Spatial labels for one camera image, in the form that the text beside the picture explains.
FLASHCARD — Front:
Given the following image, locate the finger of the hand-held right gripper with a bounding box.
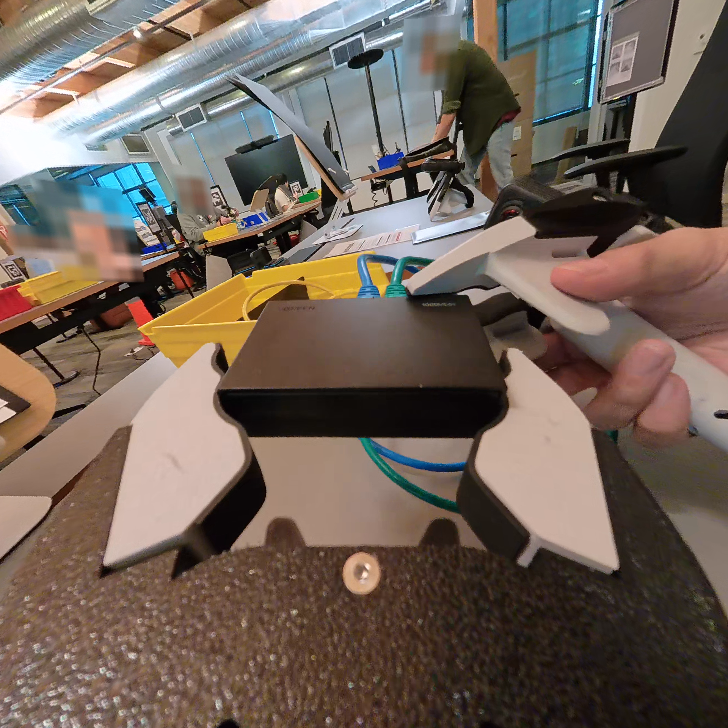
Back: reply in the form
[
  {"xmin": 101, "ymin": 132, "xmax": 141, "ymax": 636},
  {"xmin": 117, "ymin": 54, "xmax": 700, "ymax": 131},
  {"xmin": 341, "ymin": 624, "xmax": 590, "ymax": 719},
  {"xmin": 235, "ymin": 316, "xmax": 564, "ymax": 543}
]
[
  {"xmin": 405, "ymin": 216, "xmax": 539, "ymax": 298},
  {"xmin": 483, "ymin": 310, "xmax": 548, "ymax": 360}
]

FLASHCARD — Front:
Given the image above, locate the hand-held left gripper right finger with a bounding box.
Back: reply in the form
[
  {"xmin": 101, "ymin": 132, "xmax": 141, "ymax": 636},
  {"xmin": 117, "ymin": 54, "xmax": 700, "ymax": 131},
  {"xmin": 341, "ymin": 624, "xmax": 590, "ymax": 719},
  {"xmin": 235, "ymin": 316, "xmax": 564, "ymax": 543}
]
[{"xmin": 457, "ymin": 348, "xmax": 621, "ymax": 575}]

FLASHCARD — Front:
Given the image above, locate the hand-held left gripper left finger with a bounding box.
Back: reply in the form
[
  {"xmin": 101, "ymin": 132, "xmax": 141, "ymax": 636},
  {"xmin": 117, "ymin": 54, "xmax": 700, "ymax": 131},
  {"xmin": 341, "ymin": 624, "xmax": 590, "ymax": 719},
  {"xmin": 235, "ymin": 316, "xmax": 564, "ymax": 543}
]
[{"xmin": 101, "ymin": 343, "xmax": 268, "ymax": 578}]

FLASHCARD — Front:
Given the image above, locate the green ethernet cable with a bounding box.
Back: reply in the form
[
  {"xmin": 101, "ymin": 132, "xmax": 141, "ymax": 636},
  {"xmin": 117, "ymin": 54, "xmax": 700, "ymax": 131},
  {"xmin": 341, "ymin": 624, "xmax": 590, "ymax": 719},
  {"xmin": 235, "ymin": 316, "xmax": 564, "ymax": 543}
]
[{"xmin": 358, "ymin": 256, "xmax": 621, "ymax": 514}]

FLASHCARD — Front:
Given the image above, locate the blue ethernet cable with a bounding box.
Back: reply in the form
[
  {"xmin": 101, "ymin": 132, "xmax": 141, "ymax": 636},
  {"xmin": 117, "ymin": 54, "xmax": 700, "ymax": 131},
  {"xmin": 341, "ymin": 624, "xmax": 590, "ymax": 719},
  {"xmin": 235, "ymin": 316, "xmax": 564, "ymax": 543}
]
[{"xmin": 355, "ymin": 253, "xmax": 470, "ymax": 474}]

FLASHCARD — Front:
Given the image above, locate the black network switch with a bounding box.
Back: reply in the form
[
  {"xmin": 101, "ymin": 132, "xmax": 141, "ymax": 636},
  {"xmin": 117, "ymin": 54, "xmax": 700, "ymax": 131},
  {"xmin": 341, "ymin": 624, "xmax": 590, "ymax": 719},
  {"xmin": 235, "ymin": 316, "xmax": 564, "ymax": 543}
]
[{"xmin": 216, "ymin": 295, "xmax": 508, "ymax": 439}]

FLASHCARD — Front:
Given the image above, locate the yellow plastic bin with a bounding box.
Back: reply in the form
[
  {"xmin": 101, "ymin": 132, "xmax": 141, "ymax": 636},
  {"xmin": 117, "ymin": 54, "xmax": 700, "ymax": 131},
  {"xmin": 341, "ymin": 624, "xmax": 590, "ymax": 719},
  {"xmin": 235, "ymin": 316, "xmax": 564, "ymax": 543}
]
[{"xmin": 138, "ymin": 250, "xmax": 410, "ymax": 367}]

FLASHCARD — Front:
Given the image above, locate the yellow ethernet cable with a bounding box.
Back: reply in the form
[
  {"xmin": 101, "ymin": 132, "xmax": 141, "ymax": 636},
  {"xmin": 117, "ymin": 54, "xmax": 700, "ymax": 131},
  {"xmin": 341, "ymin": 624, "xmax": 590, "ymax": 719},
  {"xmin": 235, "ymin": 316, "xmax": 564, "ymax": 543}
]
[{"xmin": 242, "ymin": 280, "xmax": 336, "ymax": 323}]

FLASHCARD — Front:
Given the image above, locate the person's right hand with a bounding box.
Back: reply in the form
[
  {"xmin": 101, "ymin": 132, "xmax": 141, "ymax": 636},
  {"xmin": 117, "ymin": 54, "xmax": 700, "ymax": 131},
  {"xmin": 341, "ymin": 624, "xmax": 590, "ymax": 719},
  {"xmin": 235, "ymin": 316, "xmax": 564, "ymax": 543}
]
[{"xmin": 535, "ymin": 226, "xmax": 728, "ymax": 450}]

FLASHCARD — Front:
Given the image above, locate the paper with red header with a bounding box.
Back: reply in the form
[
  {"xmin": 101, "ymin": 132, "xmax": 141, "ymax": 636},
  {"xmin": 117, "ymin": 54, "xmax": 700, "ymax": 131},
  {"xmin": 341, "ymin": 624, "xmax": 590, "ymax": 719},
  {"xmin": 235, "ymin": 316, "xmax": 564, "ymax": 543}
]
[{"xmin": 329, "ymin": 230, "xmax": 422, "ymax": 258}]

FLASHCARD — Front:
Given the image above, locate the black office chair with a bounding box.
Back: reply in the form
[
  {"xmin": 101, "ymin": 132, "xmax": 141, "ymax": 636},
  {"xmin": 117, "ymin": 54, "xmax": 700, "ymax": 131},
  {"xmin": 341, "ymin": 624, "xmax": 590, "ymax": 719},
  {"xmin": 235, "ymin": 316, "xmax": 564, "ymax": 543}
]
[{"xmin": 560, "ymin": 0, "xmax": 728, "ymax": 229}]

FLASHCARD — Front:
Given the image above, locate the rounded wooden board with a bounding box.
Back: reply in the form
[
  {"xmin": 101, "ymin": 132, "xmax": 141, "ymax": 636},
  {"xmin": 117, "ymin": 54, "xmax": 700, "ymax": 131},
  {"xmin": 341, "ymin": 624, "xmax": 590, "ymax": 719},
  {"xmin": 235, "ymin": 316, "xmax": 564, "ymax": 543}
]
[{"xmin": 0, "ymin": 341, "xmax": 58, "ymax": 463}]

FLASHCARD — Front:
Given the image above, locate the orange traffic cone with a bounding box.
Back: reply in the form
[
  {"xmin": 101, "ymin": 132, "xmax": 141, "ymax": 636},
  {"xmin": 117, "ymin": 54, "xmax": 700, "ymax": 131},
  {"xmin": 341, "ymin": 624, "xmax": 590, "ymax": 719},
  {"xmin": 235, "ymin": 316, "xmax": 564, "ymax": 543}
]
[{"xmin": 128, "ymin": 300, "xmax": 159, "ymax": 347}]

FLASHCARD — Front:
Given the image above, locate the white stand base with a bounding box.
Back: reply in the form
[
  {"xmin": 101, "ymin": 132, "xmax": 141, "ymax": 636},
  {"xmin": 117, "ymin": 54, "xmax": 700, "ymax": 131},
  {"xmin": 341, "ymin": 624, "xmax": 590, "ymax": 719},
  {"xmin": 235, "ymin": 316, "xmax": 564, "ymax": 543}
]
[{"xmin": 0, "ymin": 495, "xmax": 53, "ymax": 561}]

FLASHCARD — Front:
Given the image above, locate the grey notice board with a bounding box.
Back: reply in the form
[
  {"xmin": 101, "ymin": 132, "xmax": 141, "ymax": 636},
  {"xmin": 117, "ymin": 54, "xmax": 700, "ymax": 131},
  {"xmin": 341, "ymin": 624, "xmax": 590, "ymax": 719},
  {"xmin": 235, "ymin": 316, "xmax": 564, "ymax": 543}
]
[{"xmin": 599, "ymin": 0, "xmax": 680, "ymax": 104}]

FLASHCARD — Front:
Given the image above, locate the black tilted panel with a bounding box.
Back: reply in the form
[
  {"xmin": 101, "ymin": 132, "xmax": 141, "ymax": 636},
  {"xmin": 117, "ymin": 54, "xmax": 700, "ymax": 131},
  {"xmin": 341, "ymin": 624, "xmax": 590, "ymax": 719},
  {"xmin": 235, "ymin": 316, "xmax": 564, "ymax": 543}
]
[{"xmin": 227, "ymin": 73, "xmax": 358, "ymax": 201}]

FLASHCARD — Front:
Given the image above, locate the long yellow storage bin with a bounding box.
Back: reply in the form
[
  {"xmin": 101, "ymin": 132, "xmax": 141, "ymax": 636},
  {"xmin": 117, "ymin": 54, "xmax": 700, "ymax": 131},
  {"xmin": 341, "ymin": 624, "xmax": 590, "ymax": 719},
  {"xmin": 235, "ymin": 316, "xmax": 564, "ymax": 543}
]
[{"xmin": 17, "ymin": 270, "xmax": 111, "ymax": 305}]

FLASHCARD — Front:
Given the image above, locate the black floor lamp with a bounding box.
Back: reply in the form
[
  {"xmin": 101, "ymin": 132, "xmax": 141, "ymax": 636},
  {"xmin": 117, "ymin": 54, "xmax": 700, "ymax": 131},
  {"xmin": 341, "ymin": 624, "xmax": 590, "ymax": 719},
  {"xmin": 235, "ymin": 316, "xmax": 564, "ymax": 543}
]
[{"xmin": 347, "ymin": 48, "xmax": 385, "ymax": 171}]

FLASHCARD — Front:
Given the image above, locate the red storage bin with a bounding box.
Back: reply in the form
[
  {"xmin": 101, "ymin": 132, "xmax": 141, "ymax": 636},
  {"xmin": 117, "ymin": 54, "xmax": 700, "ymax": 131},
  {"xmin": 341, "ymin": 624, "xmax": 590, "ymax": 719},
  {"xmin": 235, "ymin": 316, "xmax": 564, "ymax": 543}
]
[{"xmin": 0, "ymin": 284, "xmax": 33, "ymax": 320}]

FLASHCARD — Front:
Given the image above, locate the black wall monitor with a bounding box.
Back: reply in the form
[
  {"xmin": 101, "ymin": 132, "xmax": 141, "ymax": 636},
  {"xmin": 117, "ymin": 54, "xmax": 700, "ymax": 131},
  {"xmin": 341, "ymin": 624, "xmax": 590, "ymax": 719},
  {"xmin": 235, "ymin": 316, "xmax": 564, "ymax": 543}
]
[{"xmin": 224, "ymin": 135, "xmax": 312, "ymax": 208}]

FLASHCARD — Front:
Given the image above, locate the spiral metal air duct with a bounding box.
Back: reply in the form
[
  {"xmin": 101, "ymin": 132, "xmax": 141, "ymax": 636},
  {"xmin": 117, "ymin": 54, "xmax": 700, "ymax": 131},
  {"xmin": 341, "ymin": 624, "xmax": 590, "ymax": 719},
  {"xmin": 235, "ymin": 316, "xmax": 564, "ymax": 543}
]
[
  {"xmin": 0, "ymin": 0, "xmax": 191, "ymax": 83},
  {"xmin": 48, "ymin": 14, "xmax": 475, "ymax": 146}
]

